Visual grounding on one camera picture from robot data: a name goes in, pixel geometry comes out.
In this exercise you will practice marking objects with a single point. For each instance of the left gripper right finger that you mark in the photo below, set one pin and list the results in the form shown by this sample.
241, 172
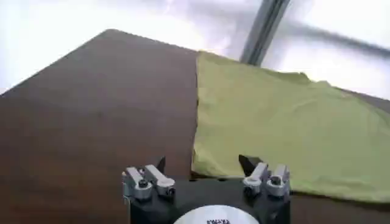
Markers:
275, 182

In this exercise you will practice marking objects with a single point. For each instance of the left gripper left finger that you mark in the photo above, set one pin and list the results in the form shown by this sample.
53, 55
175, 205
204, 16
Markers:
138, 182

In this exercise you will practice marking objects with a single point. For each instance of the green cloth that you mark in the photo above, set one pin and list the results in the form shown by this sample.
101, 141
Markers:
289, 128

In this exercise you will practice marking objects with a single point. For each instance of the grey window mullion post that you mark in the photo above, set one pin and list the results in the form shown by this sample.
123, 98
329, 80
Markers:
263, 30

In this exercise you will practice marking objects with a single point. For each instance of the dark curved rail behind window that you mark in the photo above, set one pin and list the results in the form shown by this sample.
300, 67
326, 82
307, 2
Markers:
341, 38

